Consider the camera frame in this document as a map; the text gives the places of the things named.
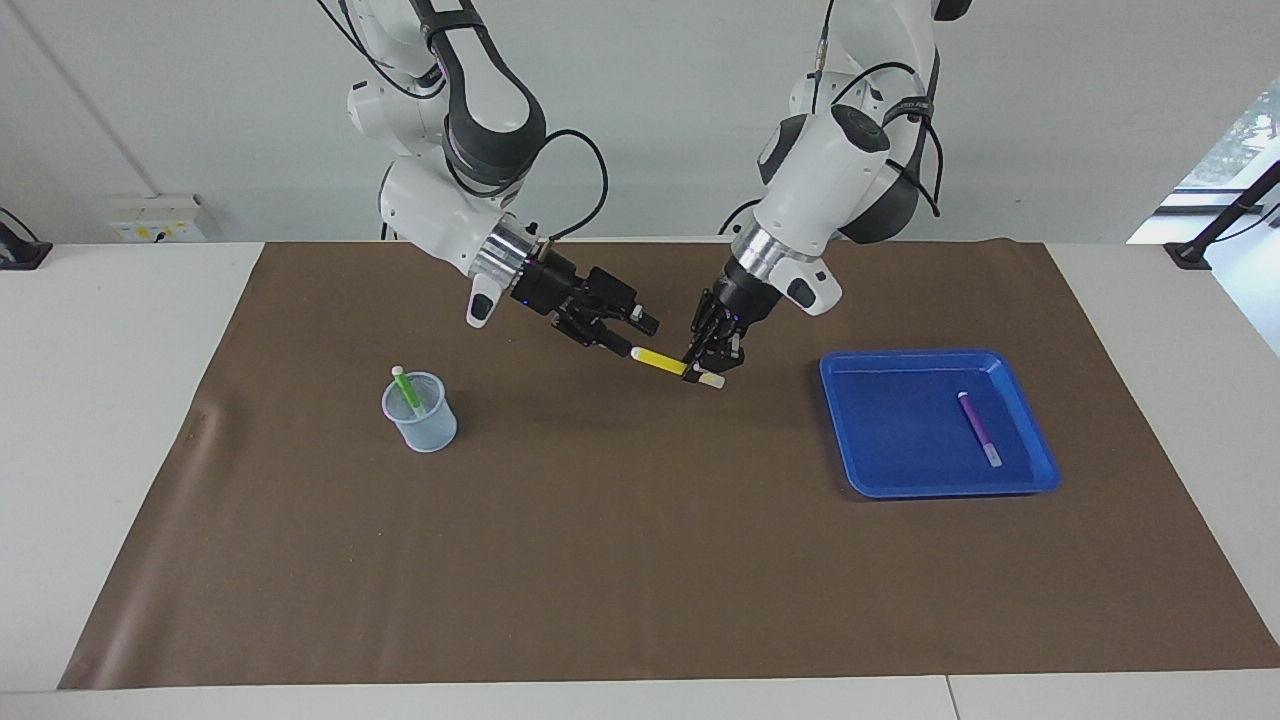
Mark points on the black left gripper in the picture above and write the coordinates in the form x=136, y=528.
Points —
x=742, y=298

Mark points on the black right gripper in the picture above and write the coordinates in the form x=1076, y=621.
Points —
x=550, y=288

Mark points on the yellow marker pen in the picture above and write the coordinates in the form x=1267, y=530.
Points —
x=660, y=360

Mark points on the green marker pen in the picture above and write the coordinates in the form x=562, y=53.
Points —
x=408, y=390

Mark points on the purple marker pen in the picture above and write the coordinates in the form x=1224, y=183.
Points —
x=980, y=430

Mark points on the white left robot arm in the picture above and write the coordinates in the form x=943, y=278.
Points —
x=830, y=170

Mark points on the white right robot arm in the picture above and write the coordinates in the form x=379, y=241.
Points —
x=440, y=200

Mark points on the blue plastic tray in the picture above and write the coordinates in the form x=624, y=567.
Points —
x=890, y=440

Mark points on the pale blue mesh pen cup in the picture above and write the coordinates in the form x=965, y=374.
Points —
x=425, y=430

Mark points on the brown paper table mat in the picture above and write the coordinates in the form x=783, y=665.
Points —
x=640, y=560

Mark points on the window with greenery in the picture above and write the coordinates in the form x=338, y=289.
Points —
x=1235, y=150

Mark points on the white wall power outlet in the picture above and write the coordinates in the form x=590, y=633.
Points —
x=155, y=220

